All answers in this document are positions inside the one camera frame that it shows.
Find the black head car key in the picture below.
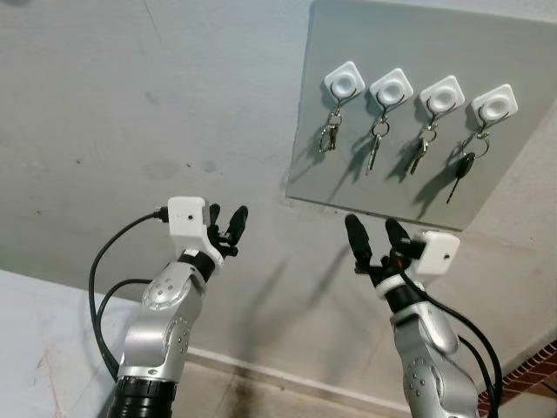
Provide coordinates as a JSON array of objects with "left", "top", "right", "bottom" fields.
[{"left": 445, "top": 122, "right": 491, "bottom": 206}]

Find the white square wall hook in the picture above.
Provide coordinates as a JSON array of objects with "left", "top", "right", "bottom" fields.
[
  {"left": 323, "top": 60, "right": 367, "bottom": 102},
  {"left": 419, "top": 75, "right": 466, "bottom": 118},
  {"left": 368, "top": 67, "right": 414, "bottom": 111},
  {"left": 470, "top": 84, "right": 520, "bottom": 125}
]

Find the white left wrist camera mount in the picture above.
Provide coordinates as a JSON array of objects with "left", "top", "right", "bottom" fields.
[{"left": 166, "top": 196, "right": 226, "bottom": 259}]

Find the brass key on ring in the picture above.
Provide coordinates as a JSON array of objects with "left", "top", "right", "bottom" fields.
[{"left": 408, "top": 113, "right": 440, "bottom": 178}]

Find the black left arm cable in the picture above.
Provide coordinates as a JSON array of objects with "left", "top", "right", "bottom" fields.
[{"left": 88, "top": 206, "right": 171, "bottom": 381}]

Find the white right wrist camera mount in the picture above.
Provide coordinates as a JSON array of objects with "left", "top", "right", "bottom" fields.
[{"left": 374, "top": 230, "right": 461, "bottom": 290}]

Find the grey wall board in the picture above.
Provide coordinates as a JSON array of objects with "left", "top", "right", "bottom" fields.
[{"left": 286, "top": 0, "right": 557, "bottom": 233}]

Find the long silver key on ring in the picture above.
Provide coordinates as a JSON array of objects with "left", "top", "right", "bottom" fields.
[{"left": 365, "top": 108, "right": 393, "bottom": 176}]

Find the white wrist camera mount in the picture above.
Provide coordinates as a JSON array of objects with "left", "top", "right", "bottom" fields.
[
  {"left": 166, "top": 196, "right": 226, "bottom": 259},
  {"left": 374, "top": 230, "right": 461, "bottom": 290}
]

